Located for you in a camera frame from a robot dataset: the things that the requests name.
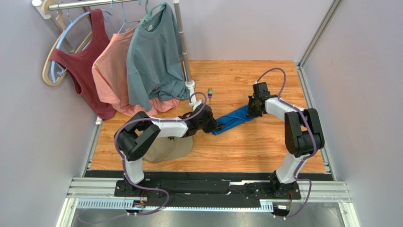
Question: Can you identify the aluminium frame rail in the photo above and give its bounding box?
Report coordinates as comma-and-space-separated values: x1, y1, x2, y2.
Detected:
57, 177, 359, 227

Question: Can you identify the pink t-shirt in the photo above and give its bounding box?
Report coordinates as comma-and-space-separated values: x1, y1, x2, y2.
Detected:
92, 28, 181, 116

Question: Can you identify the maroon tank top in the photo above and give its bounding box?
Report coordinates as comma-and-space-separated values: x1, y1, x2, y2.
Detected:
50, 9, 116, 120

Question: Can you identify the light blue clothes hanger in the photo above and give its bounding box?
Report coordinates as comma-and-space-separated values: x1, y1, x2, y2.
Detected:
43, 12, 93, 86

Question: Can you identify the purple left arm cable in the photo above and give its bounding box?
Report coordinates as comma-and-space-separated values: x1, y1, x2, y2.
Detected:
114, 91, 208, 216

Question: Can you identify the teal clothes hanger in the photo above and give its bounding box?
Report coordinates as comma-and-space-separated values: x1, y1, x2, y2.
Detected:
139, 0, 167, 24

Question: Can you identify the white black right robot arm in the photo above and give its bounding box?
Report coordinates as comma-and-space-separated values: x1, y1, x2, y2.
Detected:
246, 82, 324, 186

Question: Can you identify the teal t-shirt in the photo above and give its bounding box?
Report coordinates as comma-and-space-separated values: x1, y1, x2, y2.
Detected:
126, 4, 190, 112

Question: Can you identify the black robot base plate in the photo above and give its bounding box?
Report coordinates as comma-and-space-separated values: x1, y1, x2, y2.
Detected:
114, 179, 302, 200

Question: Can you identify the beige baseball cap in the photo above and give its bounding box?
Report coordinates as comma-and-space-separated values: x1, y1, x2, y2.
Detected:
143, 136, 193, 163

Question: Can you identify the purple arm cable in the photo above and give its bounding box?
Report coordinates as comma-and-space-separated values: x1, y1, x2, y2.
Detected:
114, 91, 208, 216
255, 67, 319, 220

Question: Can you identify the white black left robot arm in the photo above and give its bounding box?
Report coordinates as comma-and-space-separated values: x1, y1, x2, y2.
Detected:
114, 104, 224, 185

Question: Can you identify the white clothes rack foot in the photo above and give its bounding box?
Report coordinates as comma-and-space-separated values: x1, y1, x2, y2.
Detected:
185, 80, 198, 109

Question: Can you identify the blue cloth napkin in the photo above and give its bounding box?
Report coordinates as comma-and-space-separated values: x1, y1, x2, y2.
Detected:
212, 105, 254, 135

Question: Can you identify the metal clothes rack pole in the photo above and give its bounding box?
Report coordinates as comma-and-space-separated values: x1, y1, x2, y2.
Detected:
31, 0, 194, 85

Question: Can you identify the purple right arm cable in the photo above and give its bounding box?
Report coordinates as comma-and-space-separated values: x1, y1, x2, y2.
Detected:
255, 67, 319, 220

